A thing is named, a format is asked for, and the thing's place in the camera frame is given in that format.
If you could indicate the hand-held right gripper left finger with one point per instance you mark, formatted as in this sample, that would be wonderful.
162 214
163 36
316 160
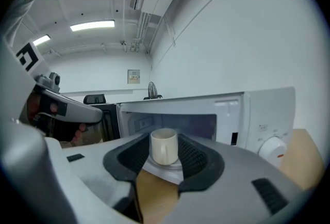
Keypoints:
98 166

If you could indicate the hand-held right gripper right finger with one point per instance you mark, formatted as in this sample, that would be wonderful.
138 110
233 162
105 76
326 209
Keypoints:
232 174

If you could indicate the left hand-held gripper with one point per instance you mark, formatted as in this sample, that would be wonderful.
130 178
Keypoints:
77 112

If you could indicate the white microwave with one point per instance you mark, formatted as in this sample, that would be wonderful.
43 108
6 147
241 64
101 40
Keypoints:
232 119

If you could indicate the cream cup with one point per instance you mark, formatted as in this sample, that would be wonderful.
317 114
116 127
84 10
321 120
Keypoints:
163 146

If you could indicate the person's left forearm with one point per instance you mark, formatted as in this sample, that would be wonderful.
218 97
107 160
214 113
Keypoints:
23 3

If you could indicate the person's left hand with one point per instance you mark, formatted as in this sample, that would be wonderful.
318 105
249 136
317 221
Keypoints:
78 135

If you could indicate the black office chair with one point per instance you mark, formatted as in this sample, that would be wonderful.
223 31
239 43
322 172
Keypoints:
94 99

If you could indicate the black standing fan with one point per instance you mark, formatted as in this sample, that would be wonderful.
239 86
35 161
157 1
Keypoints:
152 90

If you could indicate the long ceiling light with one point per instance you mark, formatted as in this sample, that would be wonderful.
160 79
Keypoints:
41 40
92 25

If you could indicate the beige wall panel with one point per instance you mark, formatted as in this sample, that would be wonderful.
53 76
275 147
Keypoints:
133 76

